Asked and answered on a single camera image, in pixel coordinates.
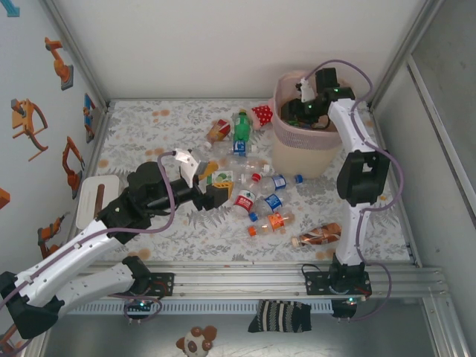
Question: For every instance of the translucent bin liner bag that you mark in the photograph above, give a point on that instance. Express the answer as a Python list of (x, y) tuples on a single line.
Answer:
[(297, 139)]

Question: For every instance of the clear bottle orange label orange cap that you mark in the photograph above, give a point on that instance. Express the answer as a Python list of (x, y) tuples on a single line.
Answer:
[(276, 221)]

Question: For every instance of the orange block wall decoration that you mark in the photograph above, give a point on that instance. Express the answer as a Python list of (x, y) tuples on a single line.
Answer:
[(3, 199)]

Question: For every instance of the black white striped sock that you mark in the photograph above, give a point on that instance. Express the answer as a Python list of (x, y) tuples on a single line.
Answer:
[(279, 316)]

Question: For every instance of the clear bottle red label red cap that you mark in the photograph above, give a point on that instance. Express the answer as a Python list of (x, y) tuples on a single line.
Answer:
[(245, 199)]

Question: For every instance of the blue orange wall decoration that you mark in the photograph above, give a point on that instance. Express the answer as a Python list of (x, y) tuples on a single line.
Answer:
[(89, 117)]

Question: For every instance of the clear bottle blue label white cap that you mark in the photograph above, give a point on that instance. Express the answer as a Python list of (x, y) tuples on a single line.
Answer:
[(240, 148)]

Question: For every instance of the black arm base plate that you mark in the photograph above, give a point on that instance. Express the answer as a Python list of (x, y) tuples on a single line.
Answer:
[(163, 284), (316, 284)]

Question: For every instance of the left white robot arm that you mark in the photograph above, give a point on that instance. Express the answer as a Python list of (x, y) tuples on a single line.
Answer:
[(67, 260)]

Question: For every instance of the clear unlabelled bottle white cap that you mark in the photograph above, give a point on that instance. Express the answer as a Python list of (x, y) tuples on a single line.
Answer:
[(249, 164)]

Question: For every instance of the floral tablecloth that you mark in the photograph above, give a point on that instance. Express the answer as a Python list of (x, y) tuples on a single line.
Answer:
[(175, 249)]

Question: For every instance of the tea bottle orange red label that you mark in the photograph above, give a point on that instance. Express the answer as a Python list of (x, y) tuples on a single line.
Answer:
[(219, 130)]

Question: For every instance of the orange claw wall decoration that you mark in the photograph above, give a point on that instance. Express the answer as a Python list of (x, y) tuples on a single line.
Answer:
[(26, 122)]

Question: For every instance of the aluminium frame rails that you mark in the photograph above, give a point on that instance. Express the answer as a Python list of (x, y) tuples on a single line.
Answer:
[(241, 282)]

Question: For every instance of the small circuit board green light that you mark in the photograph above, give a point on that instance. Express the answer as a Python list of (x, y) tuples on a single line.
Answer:
[(142, 305), (351, 299)]

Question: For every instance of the pink laundry basket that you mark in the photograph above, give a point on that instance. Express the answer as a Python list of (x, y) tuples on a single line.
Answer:
[(297, 160)]

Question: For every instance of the white tissue box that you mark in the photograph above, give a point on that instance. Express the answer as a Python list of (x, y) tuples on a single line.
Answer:
[(87, 193)]

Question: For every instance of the clear bottle lime label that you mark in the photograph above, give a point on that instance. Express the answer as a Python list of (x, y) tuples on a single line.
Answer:
[(223, 176)]

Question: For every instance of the brown white plush toy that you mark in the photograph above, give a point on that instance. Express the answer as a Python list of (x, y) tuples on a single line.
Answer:
[(193, 344)]

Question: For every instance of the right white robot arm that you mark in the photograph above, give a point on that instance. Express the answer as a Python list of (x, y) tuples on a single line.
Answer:
[(353, 126)]

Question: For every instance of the brown label bottle white cap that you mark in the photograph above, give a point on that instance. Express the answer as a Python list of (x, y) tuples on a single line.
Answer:
[(320, 234)]

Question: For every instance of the pink plush toy polka dots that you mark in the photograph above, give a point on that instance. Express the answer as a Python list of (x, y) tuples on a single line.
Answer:
[(262, 113)]

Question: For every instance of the clear bottle Pepsi label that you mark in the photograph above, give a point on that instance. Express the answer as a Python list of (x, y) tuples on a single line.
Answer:
[(273, 201)]

